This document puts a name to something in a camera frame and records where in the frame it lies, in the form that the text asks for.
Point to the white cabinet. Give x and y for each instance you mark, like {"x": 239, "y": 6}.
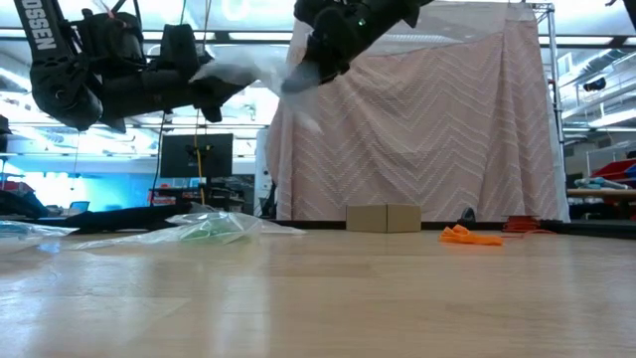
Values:
{"x": 262, "y": 164}

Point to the red black tape roll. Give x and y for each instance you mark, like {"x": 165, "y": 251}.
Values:
{"x": 522, "y": 224}

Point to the black aluminium table frame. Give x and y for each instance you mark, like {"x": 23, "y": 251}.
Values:
{"x": 606, "y": 230}

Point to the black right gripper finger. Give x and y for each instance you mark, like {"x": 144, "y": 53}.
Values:
{"x": 333, "y": 45}

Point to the black ceiling spotlight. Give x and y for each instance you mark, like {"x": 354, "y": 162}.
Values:
{"x": 594, "y": 84}

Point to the black computer monitor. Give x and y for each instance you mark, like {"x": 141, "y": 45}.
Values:
{"x": 179, "y": 156}

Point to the small dark laptop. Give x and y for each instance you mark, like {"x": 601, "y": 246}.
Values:
{"x": 77, "y": 208}

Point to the small cardboard box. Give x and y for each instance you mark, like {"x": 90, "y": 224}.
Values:
{"x": 382, "y": 219}

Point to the clear plastic bag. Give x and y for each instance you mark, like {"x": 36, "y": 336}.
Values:
{"x": 278, "y": 228}
{"x": 25, "y": 231}
{"x": 149, "y": 236}
{"x": 278, "y": 74}

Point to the wooden side table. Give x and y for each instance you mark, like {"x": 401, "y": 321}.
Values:
{"x": 601, "y": 194}

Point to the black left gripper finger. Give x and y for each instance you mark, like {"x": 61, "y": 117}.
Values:
{"x": 218, "y": 89}

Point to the pink chevron cloth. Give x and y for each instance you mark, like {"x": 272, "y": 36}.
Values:
{"x": 447, "y": 149}

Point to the long green rubber band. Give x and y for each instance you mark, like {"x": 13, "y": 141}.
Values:
{"x": 213, "y": 234}

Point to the silver metal rack pole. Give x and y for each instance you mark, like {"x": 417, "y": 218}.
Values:
{"x": 553, "y": 74}

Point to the orange rubber band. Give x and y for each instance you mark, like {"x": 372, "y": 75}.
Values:
{"x": 467, "y": 237}

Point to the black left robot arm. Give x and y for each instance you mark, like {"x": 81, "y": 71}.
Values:
{"x": 59, "y": 74}

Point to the red storage bin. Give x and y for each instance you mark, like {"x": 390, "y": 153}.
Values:
{"x": 613, "y": 170}

